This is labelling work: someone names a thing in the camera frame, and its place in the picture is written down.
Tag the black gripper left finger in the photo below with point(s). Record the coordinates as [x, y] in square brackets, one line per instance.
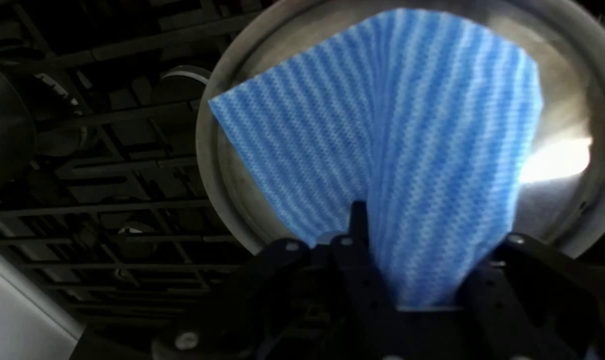
[313, 300]

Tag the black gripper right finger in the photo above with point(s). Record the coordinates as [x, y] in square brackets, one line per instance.
[541, 307]

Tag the blue striped fabric cloth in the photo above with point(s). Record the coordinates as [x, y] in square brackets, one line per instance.
[393, 132]

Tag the steel pot with lid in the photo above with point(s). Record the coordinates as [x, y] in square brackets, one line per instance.
[567, 121]

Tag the black gas stove steel panel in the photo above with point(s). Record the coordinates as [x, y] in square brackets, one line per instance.
[114, 200]

